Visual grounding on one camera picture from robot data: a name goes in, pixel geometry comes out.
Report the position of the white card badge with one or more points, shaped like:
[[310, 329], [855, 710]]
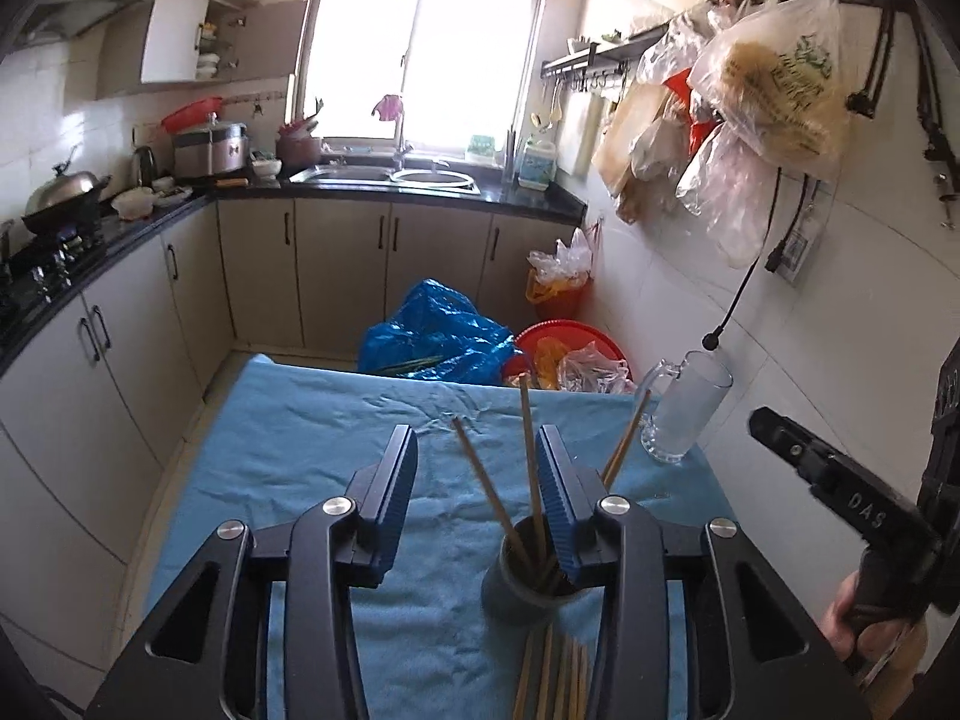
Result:
[[806, 240]]

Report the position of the range hood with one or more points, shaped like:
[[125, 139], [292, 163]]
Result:
[[82, 0]]

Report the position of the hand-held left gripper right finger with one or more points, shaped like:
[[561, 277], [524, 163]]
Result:
[[559, 510]]

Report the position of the steel kettle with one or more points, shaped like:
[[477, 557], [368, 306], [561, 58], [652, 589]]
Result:
[[145, 165]]

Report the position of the dark round chopstick holder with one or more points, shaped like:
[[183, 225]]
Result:
[[510, 600]]

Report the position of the steel faucet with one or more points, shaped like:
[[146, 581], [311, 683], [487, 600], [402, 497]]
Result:
[[400, 150]]

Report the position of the bunch of chopsticks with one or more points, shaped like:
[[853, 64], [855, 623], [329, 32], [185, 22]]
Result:
[[547, 675]]

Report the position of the black clamp mount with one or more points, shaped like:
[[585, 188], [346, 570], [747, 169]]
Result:
[[930, 112]]

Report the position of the pink cloth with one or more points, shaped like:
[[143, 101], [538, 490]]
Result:
[[388, 106]]

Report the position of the kitchen window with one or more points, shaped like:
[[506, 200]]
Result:
[[450, 37]]

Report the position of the white cutting board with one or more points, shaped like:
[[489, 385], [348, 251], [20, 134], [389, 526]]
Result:
[[589, 131]]

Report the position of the small stone mortar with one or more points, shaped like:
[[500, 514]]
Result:
[[264, 165]]

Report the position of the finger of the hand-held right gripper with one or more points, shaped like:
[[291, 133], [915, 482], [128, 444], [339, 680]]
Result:
[[840, 484]]

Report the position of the clear glass mug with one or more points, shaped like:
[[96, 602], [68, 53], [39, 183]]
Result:
[[686, 412]]

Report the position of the black wall shelf rack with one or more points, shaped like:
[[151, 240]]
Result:
[[600, 60]]

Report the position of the brown wooden chopstick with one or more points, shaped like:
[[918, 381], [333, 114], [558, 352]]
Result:
[[480, 465], [626, 439], [529, 450]]

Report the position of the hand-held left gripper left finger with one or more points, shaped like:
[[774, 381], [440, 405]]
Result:
[[397, 495]]

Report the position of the steel rice cooker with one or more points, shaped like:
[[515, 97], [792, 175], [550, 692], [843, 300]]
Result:
[[210, 150]]

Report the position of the white plastic bin liner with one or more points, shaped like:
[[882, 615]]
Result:
[[559, 259]]

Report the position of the black wok with steel lid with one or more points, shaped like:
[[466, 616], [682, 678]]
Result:
[[64, 199]]

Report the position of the hanging clear plastic bag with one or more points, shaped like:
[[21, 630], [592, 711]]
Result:
[[720, 187]]

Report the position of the crumpled clear plastic bag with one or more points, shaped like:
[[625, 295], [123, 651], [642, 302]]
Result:
[[592, 371]]

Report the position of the person's right hand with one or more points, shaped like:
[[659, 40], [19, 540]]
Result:
[[836, 619]]

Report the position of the white bowl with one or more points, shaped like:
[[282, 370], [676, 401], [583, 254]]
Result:
[[135, 201]]

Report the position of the red plastic basin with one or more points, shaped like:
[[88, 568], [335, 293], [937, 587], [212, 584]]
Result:
[[577, 331]]

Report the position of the small dish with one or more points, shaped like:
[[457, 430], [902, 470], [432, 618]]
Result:
[[172, 195]]

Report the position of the black gas stove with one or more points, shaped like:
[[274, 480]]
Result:
[[45, 262]]

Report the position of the red waste basket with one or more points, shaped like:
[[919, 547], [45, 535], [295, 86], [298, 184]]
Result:
[[562, 304]]

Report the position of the steel kitchen sink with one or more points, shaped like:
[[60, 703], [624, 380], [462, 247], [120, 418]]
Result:
[[345, 174]]

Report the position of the beige base cabinets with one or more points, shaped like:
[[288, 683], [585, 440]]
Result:
[[337, 270]]

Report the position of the blue towel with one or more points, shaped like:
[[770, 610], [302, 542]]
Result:
[[300, 450]]

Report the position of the large printed plastic bag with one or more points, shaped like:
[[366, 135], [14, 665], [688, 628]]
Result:
[[772, 82]]

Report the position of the green and white packet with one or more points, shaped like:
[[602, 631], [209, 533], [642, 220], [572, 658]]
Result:
[[481, 148]]

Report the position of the small hanging clear bag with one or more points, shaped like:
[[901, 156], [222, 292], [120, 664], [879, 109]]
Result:
[[679, 45]]

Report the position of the black countertop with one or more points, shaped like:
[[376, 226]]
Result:
[[525, 199]]

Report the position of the hanging red plastic bag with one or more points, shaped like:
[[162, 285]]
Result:
[[679, 86]]

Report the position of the steel utensil holder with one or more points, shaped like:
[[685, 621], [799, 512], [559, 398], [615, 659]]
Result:
[[510, 157]]

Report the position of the hanging ladles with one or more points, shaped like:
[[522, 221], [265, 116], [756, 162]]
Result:
[[551, 112]]

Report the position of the brown pot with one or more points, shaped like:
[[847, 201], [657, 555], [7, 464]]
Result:
[[298, 146]]

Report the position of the hanging brownish plastic bags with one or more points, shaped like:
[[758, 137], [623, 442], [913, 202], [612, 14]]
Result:
[[637, 142]]

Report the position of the orange plastic bag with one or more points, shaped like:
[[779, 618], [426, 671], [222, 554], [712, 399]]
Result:
[[547, 356]]

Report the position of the white detergent bottle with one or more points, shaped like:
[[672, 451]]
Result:
[[536, 165]]

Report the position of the beige wall cabinets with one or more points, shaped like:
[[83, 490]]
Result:
[[172, 45]]

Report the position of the blue plastic bag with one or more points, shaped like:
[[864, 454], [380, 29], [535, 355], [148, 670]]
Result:
[[435, 330]]

